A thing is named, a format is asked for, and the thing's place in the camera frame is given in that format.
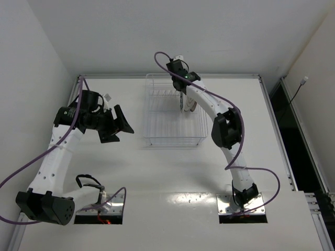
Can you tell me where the dark cable on right wall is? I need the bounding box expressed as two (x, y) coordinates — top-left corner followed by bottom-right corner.
(277, 76), (309, 123)

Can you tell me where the orange sunburst red text plate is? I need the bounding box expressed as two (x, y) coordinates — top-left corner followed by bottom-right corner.
(185, 97), (197, 112)

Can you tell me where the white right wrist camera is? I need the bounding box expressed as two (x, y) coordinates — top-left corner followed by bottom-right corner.
(172, 55), (184, 61)

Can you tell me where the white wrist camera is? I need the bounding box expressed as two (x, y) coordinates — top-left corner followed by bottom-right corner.
(103, 94), (111, 111)
(172, 55), (184, 61)

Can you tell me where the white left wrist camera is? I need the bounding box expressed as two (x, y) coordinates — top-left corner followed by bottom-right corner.
(103, 94), (111, 111)

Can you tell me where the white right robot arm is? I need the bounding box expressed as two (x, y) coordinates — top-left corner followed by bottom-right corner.
(166, 59), (259, 208)

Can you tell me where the white wire dish rack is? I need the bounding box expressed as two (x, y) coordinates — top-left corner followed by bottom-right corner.
(143, 73), (208, 147)

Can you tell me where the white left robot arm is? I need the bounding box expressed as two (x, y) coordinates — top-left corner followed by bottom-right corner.
(16, 90), (134, 225)

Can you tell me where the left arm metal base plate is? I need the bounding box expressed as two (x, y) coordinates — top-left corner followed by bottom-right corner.
(76, 192), (124, 216)

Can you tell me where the white plate green line rim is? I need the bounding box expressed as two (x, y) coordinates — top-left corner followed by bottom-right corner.
(180, 92), (187, 113)

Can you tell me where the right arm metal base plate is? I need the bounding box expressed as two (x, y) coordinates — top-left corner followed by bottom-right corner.
(216, 192), (265, 215)

